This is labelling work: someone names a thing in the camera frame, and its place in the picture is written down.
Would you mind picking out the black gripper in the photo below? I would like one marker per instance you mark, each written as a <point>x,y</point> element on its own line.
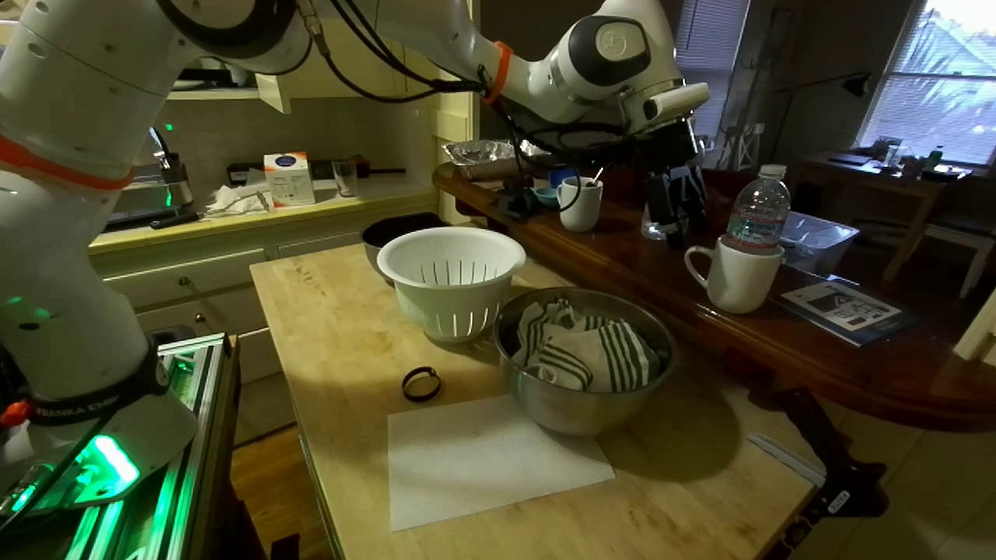
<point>683,144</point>

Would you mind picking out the clear plastic water bottle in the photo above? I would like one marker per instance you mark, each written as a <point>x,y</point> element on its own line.
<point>760,213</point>

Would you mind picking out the large white mug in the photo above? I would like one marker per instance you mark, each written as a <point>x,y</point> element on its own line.
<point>742,279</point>

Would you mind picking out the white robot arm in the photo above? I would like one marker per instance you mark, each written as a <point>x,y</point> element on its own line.
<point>63,291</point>

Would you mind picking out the blue round plastic bowl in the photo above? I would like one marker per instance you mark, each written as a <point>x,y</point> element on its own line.
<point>561,174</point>

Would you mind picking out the small teal bowl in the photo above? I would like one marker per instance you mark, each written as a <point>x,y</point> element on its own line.
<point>540,194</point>

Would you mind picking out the stainless steel bowl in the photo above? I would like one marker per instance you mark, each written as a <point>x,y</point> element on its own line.
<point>578,408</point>

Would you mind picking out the white plastic colander bowl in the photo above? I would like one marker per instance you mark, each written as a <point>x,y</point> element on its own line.
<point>445,266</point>

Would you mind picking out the thin white stirrer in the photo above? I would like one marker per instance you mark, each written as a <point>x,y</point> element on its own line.
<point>599,174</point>

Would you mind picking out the small white mug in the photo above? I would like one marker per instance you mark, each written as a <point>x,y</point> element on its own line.
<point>582,213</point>

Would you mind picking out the clear plastic container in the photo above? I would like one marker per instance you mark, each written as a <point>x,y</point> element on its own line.
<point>827,240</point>

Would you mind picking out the black white striped cloth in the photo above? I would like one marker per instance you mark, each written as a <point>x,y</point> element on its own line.
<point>578,347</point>

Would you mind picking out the dark wooden counter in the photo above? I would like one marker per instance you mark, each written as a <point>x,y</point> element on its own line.
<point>787,352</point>

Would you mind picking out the printed magazine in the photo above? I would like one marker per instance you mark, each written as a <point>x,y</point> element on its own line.
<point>842,310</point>

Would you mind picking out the dark wooden desk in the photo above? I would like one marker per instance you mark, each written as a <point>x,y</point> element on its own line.
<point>881,180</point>

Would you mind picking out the aluminium foil tray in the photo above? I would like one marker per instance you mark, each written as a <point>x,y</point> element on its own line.
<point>483,157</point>

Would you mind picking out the bright window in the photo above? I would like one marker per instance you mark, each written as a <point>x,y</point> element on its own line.
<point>933,94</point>

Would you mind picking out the white chair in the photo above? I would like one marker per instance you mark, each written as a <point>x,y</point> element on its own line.
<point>960,238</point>

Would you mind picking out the black table clamp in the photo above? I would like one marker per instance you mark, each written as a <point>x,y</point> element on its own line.
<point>843,482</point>

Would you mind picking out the white paper sheet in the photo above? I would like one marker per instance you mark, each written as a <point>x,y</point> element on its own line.
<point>486,467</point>

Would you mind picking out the crumpled white cloth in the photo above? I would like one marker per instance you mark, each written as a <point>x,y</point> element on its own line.
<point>241,201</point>

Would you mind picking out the cream drawer cabinet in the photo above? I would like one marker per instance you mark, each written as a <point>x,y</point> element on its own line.
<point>187,281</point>

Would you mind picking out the black countertop appliance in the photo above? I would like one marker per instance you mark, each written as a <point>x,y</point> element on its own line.
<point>155,202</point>

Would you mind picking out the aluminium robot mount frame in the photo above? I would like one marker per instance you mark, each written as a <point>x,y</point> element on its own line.
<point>205,438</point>

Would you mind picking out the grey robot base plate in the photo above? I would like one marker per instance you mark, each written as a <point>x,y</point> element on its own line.
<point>145,439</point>

